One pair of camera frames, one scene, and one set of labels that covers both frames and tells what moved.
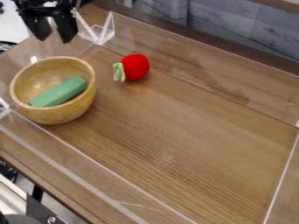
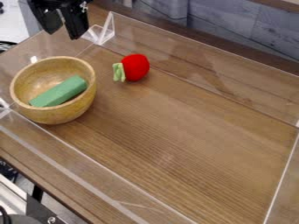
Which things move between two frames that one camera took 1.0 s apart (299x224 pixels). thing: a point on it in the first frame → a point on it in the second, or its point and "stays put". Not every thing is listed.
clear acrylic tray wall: (77, 176) stays put
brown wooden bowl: (39, 76) stays put
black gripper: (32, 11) → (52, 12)
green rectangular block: (73, 86) stays put
